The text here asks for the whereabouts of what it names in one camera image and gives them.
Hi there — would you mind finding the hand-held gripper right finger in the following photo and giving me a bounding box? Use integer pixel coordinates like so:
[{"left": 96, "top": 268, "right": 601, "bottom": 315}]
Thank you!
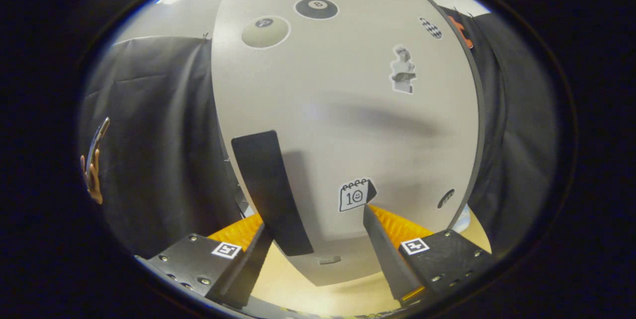
[{"left": 363, "top": 204, "right": 497, "bottom": 308}]

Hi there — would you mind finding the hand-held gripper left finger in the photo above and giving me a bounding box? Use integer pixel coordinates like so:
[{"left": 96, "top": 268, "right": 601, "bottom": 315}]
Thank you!
[{"left": 134, "top": 212, "right": 274, "bottom": 310}]

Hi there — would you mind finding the black door handle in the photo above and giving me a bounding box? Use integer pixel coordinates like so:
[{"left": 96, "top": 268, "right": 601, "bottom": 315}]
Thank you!
[{"left": 231, "top": 130, "right": 315, "bottom": 257}]

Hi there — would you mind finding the pale grey cabinet door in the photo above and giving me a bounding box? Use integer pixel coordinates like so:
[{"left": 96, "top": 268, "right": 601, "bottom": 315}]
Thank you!
[{"left": 211, "top": 0, "right": 480, "bottom": 287}]

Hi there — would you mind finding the dark smartphone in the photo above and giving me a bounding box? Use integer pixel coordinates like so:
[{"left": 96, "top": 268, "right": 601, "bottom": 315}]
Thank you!
[{"left": 85, "top": 117, "right": 111, "bottom": 175}]

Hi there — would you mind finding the white blue plastic item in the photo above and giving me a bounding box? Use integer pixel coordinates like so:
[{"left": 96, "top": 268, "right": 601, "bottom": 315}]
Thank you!
[{"left": 453, "top": 204, "right": 471, "bottom": 234}]

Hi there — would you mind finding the black backdrop cloth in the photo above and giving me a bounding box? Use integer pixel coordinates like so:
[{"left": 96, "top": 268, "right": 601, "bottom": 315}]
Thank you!
[{"left": 79, "top": 6, "right": 559, "bottom": 260}]

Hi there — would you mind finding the grey cabinet body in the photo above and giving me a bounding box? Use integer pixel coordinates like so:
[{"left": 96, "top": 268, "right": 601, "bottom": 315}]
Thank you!
[{"left": 213, "top": 0, "right": 486, "bottom": 290}]

